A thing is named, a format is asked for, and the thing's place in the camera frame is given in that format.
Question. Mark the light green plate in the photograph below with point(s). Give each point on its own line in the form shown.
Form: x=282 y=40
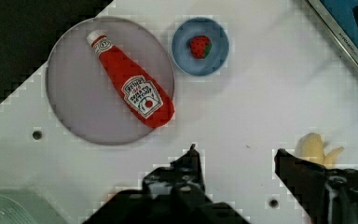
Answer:
x=25 y=207

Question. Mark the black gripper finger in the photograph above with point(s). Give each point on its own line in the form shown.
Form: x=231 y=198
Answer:
x=329 y=196

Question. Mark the blue bowl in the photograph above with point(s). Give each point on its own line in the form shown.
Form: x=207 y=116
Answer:
x=182 y=55

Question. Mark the peeled toy banana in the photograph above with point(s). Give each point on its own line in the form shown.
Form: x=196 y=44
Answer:
x=310 y=147

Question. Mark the grey round plate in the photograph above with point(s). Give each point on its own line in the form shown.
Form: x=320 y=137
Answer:
x=82 y=95

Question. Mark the red plush ketchup bottle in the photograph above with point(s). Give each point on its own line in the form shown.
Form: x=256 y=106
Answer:
x=142 y=95

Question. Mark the red strawberry in bowl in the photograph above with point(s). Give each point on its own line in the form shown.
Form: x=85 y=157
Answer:
x=200 y=46

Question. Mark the black toaster oven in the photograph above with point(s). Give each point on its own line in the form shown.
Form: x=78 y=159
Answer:
x=340 y=18

